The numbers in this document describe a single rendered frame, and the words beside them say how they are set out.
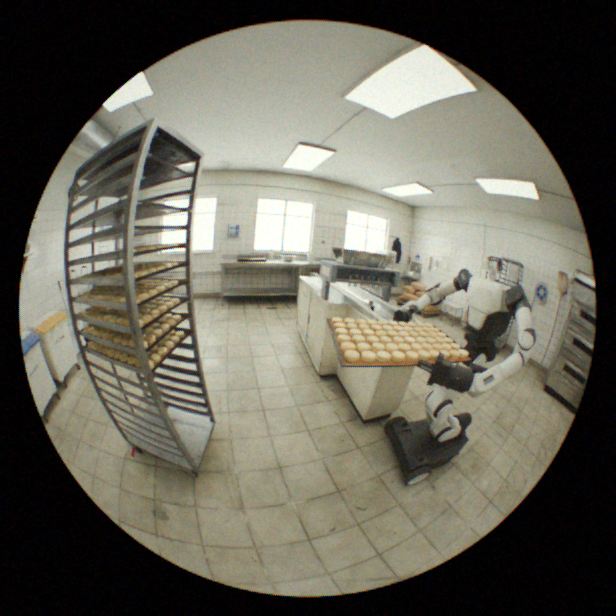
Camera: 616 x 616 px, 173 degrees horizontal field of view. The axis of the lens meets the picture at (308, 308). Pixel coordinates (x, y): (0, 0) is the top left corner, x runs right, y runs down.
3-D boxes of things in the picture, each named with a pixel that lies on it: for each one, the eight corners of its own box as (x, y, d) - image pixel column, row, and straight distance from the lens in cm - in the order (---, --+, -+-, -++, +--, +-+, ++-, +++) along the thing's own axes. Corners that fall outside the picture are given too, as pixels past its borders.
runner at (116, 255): (138, 257, 76) (138, 248, 76) (133, 258, 74) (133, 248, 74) (71, 265, 129) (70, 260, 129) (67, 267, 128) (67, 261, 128)
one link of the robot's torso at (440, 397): (432, 404, 151) (473, 345, 142) (444, 421, 142) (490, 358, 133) (418, 401, 139) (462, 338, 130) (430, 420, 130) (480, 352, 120)
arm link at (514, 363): (499, 388, 88) (530, 365, 98) (507, 374, 79) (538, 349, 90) (489, 367, 91) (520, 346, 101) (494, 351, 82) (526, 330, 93)
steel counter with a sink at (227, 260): (219, 306, 437) (220, 244, 416) (221, 297, 504) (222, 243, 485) (366, 304, 532) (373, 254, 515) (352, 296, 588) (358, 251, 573)
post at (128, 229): (199, 469, 143) (160, 119, 88) (198, 473, 142) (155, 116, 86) (195, 468, 145) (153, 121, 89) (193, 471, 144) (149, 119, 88)
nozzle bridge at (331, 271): (317, 293, 214) (320, 259, 209) (378, 295, 245) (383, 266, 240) (327, 303, 184) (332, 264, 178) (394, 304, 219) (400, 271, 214)
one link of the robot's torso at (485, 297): (479, 325, 152) (490, 272, 148) (512, 347, 135) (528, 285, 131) (451, 324, 131) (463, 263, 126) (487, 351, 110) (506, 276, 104)
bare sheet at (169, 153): (194, 161, 116) (195, 159, 116) (150, 135, 87) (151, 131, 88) (121, 184, 154) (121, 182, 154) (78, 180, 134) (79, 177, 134)
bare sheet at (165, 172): (191, 177, 113) (192, 174, 113) (143, 155, 83) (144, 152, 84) (118, 198, 152) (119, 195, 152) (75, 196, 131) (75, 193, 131)
